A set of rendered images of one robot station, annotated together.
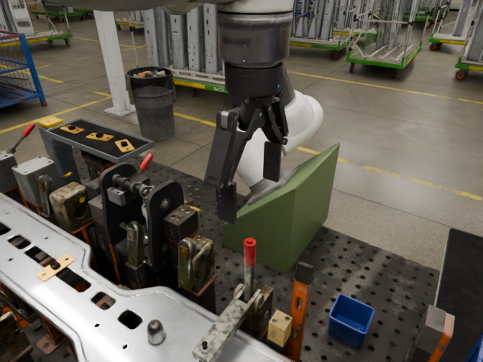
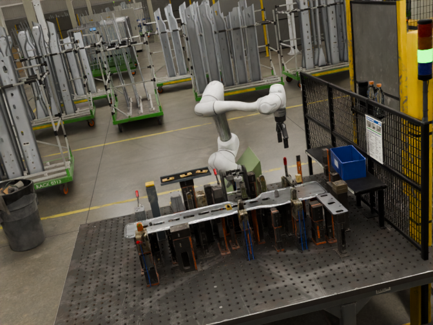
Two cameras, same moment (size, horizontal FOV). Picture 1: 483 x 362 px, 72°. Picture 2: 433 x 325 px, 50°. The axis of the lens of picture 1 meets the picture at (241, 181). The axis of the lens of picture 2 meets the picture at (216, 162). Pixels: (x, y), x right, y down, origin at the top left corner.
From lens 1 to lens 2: 2.86 m
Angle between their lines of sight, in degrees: 37
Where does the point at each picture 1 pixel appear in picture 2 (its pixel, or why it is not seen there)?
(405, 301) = not seen: hidden behind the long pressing
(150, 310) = (267, 195)
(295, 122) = (235, 143)
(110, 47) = not seen: outside the picture
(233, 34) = (281, 111)
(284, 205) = (257, 169)
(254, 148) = (227, 160)
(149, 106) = (25, 215)
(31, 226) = (198, 210)
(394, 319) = not seen: hidden behind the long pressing
